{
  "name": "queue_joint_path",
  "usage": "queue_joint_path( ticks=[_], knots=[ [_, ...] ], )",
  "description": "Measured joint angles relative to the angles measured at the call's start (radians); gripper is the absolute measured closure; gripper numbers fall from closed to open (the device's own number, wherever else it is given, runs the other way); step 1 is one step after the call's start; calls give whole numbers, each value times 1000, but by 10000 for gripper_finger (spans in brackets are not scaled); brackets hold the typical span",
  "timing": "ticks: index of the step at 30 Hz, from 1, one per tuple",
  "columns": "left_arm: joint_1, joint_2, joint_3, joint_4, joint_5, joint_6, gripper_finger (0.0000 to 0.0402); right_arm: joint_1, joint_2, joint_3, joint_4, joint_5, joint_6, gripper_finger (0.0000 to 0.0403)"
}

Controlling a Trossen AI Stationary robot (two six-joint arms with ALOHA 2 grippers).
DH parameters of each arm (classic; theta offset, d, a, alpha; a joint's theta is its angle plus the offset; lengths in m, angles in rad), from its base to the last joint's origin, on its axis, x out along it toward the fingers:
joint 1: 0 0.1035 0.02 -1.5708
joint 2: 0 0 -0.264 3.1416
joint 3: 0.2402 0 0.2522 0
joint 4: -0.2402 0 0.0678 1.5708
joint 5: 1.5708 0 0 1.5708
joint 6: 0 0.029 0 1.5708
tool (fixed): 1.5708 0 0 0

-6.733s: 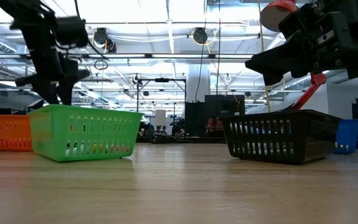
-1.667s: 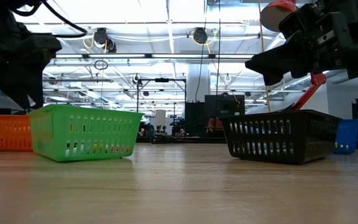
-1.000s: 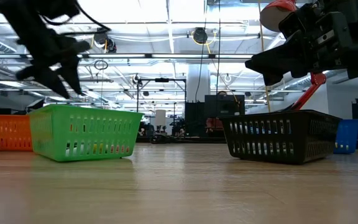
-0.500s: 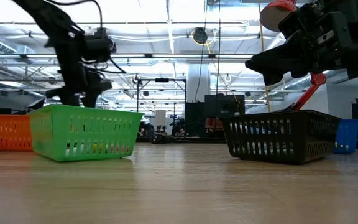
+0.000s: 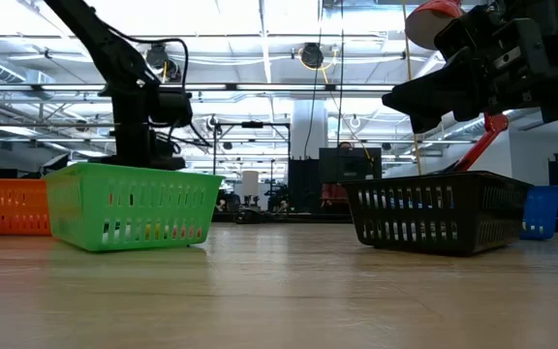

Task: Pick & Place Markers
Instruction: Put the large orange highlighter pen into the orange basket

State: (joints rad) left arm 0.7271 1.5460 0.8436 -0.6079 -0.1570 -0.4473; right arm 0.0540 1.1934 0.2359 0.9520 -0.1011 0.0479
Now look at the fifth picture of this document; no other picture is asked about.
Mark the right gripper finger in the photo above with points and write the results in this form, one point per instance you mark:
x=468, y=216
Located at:
x=429, y=92
x=420, y=123

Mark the yellow-capped white marker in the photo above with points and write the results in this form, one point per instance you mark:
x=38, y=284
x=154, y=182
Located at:
x=147, y=231

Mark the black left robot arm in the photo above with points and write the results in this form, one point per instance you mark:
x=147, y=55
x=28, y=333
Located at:
x=100, y=39

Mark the red desk lamp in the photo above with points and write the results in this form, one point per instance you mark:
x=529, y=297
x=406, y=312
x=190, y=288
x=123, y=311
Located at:
x=494, y=123

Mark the green plastic basket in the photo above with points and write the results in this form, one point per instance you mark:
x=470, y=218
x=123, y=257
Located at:
x=138, y=214

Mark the black plastic basket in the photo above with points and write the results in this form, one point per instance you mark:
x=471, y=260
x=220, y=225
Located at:
x=405, y=215

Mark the white cylinder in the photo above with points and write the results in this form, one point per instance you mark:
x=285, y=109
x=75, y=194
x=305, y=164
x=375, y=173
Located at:
x=250, y=183

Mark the black cabinet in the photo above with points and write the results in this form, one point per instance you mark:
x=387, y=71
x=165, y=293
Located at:
x=303, y=186

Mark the blue plastic basket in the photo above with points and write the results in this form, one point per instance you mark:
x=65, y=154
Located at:
x=543, y=213

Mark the orange plastic basket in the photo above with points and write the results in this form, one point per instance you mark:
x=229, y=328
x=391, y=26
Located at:
x=12, y=232

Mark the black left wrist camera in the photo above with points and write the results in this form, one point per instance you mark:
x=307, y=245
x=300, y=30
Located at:
x=172, y=109

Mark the black station frame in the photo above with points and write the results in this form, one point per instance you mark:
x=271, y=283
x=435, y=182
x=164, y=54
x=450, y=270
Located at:
x=252, y=124

